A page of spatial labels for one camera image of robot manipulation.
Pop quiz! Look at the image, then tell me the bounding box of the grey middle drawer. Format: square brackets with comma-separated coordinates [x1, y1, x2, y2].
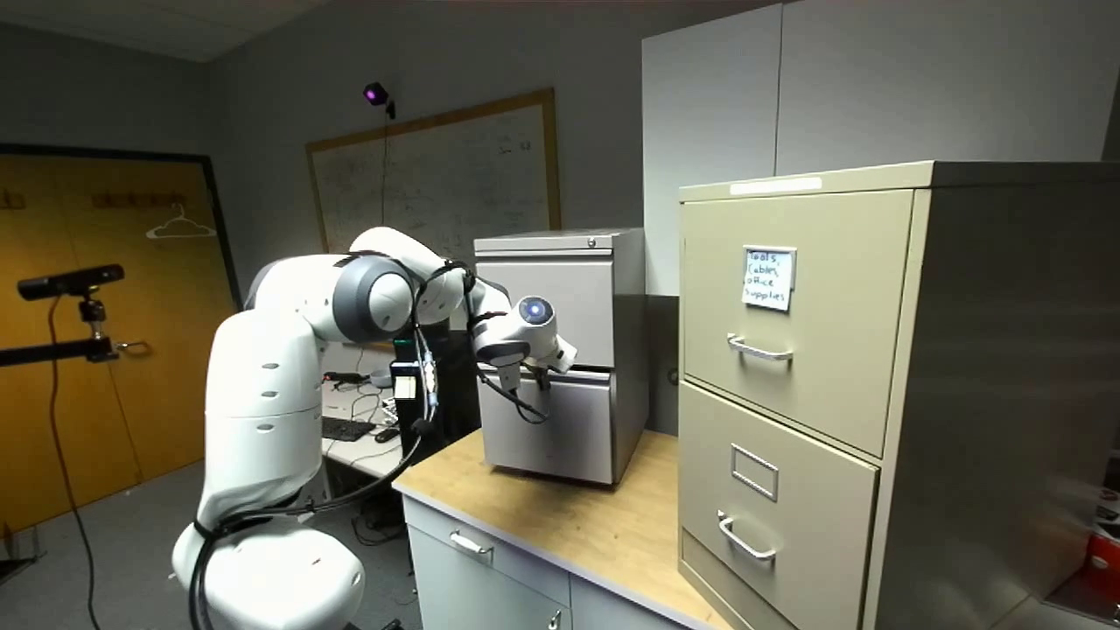
[475, 259, 616, 369]

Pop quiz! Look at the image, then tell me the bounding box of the white clothes hanger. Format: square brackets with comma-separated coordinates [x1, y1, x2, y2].
[144, 202, 218, 241]

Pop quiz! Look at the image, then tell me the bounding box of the large beige file cabinet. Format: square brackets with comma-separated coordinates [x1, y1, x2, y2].
[677, 160, 1120, 630]

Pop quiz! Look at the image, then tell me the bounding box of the small grey drawer cabinet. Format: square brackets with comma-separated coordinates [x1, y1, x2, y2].
[473, 228, 651, 487]

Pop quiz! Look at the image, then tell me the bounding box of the white handwritten note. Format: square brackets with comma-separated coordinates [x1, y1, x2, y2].
[741, 246, 799, 313]

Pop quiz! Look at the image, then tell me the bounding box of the tall grey wall cabinet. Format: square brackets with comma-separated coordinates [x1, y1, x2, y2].
[640, 0, 1120, 299]

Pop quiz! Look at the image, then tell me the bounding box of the camera on mount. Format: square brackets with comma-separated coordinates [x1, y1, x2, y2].
[0, 263, 155, 368]
[362, 81, 397, 122]

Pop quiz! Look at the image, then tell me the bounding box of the black computer tower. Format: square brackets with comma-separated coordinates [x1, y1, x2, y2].
[390, 327, 483, 444]

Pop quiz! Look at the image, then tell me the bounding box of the white desk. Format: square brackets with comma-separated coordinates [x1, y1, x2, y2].
[318, 341, 414, 481]

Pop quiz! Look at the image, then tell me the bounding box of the yellow door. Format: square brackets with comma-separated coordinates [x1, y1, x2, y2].
[0, 143, 243, 535]

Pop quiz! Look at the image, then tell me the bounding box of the grey bottom drawer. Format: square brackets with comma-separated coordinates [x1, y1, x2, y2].
[479, 367, 616, 487]

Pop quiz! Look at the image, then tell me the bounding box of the red object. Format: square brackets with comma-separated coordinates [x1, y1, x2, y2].
[1083, 490, 1120, 606]

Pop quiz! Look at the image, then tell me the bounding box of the grey counter drawer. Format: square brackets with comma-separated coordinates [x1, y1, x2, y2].
[403, 497, 575, 606]

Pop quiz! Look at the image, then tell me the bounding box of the grey counter door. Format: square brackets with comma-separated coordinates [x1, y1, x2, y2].
[406, 523, 571, 630]

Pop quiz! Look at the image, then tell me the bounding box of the black keyboard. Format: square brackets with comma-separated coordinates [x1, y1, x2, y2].
[320, 416, 378, 444]

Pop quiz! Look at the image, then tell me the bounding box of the beige drawer with label holder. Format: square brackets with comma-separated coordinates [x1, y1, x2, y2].
[677, 381, 881, 630]

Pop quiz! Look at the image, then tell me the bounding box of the beige drawer with note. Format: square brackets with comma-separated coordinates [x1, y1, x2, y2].
[681, 190, 916, 459]

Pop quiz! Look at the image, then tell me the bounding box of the black cable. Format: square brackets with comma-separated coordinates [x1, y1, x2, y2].
[45, 296, 104, 630]

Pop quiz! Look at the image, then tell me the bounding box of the whiteboard with wooden frame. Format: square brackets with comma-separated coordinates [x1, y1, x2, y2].
[304, 87, 564, 266]

